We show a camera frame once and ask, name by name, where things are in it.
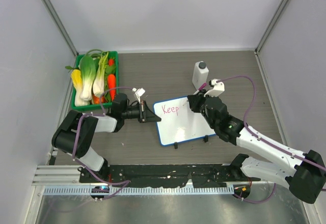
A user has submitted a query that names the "white bottle grey cap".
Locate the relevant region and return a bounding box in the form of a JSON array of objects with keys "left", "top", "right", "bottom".
[{"left": 192, "top": 61, "right": 209, "bottom": 90}]

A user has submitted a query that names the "green bok choy toy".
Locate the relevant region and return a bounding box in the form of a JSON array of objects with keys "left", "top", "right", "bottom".
[{"left": 79, "top": 55, "right": 96, "bottom": 101}]

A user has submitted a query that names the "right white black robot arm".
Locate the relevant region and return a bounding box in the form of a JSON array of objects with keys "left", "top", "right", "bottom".
[{"left": 187, "top": 93, "right": 325, "bottom": 204}]

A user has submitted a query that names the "aluminium frame rail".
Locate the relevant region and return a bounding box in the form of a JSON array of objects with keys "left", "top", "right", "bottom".
[{"left": 33, "top": 165, "right": 265, "bottom": 186}]

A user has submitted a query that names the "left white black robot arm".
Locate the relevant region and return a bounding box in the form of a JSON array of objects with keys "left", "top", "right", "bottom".
[{"left": 51, "top": 93, "right": 161, "bottom": 183}]

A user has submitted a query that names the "small red strawberry toy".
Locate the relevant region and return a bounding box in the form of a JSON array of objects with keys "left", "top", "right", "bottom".
[{"left": 108, "top": 59, "right": 115, "bottom": 66}]

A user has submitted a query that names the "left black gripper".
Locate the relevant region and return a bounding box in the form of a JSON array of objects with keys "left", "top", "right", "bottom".
[{"left": 122, "top": 100, "right": 161, "bottom": 123}]

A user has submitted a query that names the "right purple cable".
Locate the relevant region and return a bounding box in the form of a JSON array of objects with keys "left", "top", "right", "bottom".
[{"left": 216, "top": 75, "right": 326, "bottom": 205}]

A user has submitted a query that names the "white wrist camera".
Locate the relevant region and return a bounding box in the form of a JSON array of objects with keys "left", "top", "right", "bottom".
[
  {"left": 204, "top": 79, "right": 225, "bottom": 97},
  {"left": 132, "top": 88, "right": 146, "bottom": 103}
]

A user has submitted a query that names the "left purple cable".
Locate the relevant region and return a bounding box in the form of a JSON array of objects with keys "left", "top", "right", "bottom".
[{"left": 72, "top": 86, "right": 135, "bottom": 201}]

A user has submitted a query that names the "blue framed whiteboard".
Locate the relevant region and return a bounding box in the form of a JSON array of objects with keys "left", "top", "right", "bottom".
[{"left": 153, "top": 96, "right": 215, "bottom": 146}]

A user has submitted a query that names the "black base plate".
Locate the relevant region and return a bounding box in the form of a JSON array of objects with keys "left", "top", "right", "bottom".
[{"left": 78, "top": 163, "right": 255, "bottom": 188}]

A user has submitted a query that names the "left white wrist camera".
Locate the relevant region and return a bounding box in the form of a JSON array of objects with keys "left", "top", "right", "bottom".
[{"left": 132, "top": 88, "right": 146, "bottom": 103}]

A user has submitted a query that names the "pale green celery toy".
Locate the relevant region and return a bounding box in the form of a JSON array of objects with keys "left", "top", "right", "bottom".
[{"left": 93, "top": 52, "right": 108, "bottom": 97}]

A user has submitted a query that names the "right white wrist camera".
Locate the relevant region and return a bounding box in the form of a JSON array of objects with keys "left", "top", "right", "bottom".
[{"left": 204, "top": 79, "right": 225, "bottom": 97}]

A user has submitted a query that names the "green plastic basket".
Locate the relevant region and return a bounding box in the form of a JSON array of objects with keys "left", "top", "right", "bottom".
[{"left": 66, "top": 49, "right": 119, "bottom": 111}]

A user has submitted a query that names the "orange carrot toy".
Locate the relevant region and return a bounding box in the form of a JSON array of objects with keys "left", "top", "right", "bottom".
[{"left": 107, "top": 74, "right": 116, "bottom": 100}]

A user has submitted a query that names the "white marker pink cap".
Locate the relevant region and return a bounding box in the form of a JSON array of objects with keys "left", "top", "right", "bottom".
[{"left": 183, "top": 82, "right": 207, "bottom": 106}]

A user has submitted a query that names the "yellow cabbage toy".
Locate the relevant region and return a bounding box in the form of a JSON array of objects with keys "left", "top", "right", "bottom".
[{"left": 71, "top": 69, "right": 83, "bottom": 92}]

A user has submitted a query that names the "purple cable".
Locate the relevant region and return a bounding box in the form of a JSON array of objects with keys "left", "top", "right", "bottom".
[
  {"left": 72, "top": 86, "right": 135, "bottom": 201},
  {"left": 216, "top": 75, "right": 326, "bottom": 205}
]

